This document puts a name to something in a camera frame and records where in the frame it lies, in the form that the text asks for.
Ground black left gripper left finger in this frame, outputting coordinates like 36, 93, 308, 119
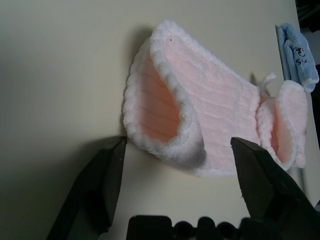
43, 137, 128, 240

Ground pink towel with white trim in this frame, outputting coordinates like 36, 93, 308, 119
122, 18, 309, 180

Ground folded blue towel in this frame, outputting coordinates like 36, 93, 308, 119
276, 23, 320, 93

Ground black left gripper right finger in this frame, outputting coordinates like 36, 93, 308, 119
229, 136, 320, 240

